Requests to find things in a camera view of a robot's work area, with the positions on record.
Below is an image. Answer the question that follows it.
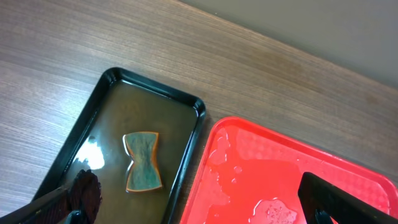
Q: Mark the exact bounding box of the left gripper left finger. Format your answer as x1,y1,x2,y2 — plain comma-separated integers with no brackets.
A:
1,170,102,224

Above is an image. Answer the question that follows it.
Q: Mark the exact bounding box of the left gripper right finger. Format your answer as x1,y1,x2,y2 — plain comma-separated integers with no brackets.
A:
298,172,397,224

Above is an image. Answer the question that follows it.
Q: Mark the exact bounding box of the orange green sponge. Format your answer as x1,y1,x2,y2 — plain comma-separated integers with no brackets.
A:
122,131,163,192

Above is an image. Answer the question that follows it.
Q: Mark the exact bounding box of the red plastic tray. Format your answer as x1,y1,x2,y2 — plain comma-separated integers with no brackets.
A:
181,117,397,223

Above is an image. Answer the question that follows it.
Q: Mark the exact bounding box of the black water tray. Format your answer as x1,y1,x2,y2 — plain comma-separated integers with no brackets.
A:
36,67,206,223

